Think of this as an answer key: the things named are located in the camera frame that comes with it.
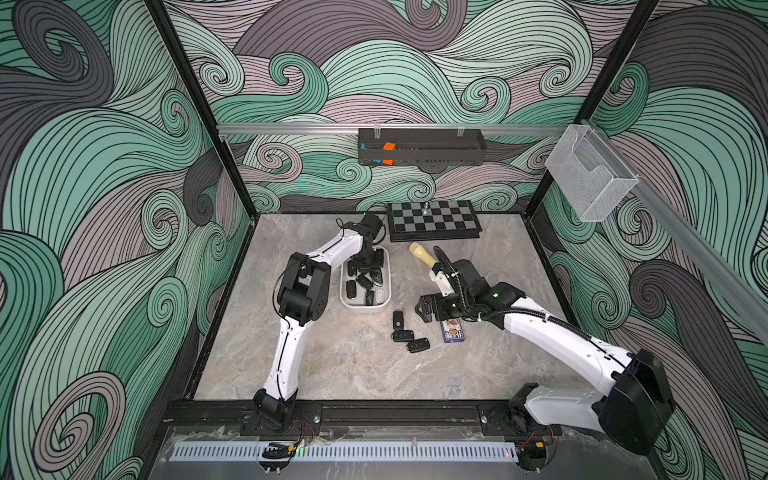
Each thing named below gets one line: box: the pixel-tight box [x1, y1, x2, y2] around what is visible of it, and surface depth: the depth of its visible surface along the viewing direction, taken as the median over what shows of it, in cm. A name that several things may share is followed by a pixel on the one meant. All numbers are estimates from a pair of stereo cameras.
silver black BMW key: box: [370, 267, 383, 287], surface depth 100 cm
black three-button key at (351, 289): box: [346, 280, 357, 299], surface depth 99 cm
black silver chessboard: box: [387, 200, 482, 243], surface depth 116 cm
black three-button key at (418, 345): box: [406, 337, 430, 353], surface depth 87 cm
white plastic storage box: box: [340, 245, 392, 311], surface depth 99 cm
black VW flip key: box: [393, 310, 404, 331], surface depth 92 cm
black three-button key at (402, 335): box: [391, 330, 415, 342], surface depth 89 cm
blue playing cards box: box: [442, 318, 465, 343], surface depth 89 cm
